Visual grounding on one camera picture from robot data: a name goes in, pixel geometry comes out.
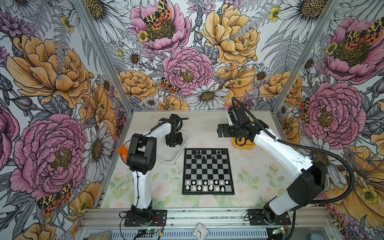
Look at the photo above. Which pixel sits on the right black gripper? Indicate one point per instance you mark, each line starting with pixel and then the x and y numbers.
pixel 226 133

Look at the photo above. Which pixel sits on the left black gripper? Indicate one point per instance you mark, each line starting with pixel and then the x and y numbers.
pixel 178 141

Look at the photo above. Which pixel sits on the white plastic tray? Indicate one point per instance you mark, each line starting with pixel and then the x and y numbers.
pixel 168 154

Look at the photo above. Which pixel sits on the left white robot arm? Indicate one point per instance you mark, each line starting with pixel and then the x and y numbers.
pixel 141 160

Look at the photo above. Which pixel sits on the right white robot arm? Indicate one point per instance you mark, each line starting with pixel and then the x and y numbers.
pixel 309 177

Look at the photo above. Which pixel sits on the yellow plastic tray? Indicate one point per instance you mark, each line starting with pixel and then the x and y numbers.
pixel 242 143

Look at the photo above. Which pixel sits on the black and silver chessboard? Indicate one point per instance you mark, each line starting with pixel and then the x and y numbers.
pixel 207 171

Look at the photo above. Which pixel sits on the small white clock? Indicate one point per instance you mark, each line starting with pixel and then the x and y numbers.
pixel 200 232

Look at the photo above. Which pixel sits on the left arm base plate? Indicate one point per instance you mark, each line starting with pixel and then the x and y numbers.
pixel 156 217

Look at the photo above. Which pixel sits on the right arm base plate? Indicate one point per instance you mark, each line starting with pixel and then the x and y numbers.
pixel 255 216

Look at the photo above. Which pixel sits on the aluminium front rail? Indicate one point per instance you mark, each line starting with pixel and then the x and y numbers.
pixel 99 219

